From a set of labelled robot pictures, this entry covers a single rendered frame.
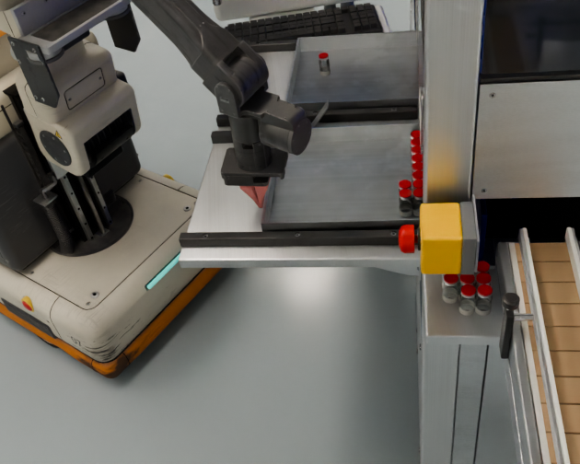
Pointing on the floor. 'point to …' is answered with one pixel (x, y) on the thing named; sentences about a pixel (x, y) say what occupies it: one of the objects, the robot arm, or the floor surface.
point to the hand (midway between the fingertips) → (261, 202)
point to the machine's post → (446, 182)
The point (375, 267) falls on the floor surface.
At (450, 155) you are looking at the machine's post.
